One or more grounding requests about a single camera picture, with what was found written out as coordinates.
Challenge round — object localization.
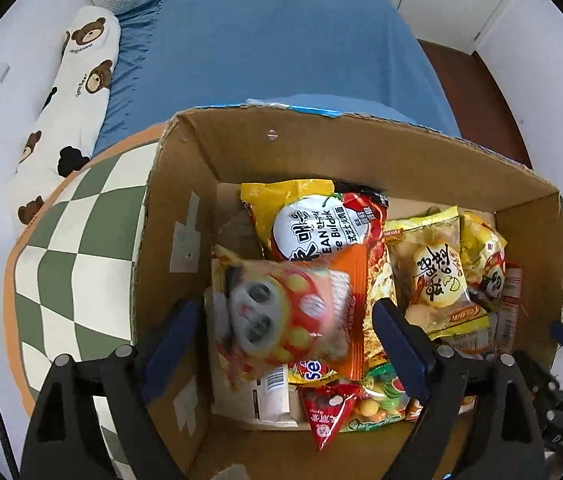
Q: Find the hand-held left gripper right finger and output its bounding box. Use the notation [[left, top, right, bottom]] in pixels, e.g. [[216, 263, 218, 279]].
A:
[[371, 297, 547, 480]]

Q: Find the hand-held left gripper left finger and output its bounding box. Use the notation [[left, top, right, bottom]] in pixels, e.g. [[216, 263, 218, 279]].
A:
[[20, 297, 203, 480]]

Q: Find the green candy ball packet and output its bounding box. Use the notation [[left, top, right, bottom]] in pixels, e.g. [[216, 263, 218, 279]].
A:
[[341, 362, 409, 433]]

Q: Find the long red snack packet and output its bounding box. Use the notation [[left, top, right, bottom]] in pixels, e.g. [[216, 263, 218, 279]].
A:
[[491, 262, 525, 353]]

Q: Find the yellow egg snack packet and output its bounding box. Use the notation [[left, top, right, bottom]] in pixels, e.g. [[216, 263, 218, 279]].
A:
[[384, 205, 492, 351]]

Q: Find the small red snack packet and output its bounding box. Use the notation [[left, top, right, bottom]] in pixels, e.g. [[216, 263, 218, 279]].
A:
[[299, 382, 362, 453]]

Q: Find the long white wafer packet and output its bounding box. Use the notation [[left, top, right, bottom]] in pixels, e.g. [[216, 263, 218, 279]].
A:
[[212, 365, 307, 428]]

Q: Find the red orange panda snack packet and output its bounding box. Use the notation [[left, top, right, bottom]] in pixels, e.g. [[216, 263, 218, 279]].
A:
[[210, 245, 368, 393]]

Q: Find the yellow panda snack packet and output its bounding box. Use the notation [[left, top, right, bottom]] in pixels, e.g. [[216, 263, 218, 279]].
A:
[[461, 210, 507, 311]]

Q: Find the yellow instant noodle packet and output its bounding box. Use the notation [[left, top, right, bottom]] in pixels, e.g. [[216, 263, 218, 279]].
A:
[[240, 178, 397, 371]]

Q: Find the cardboard box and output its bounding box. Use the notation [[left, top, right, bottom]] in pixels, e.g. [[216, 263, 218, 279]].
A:
[[132, 100, 563, 480]]

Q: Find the green checkered mat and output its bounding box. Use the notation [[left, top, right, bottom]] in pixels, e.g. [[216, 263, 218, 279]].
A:
[[2, 122, 172, 480]]

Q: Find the white bear print pillow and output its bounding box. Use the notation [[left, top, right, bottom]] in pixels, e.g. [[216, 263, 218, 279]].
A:
[[9, 5, 122, 241]]

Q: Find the blue bed sheet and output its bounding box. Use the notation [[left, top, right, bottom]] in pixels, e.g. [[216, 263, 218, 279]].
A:
[[94, 0, 462, 153]]

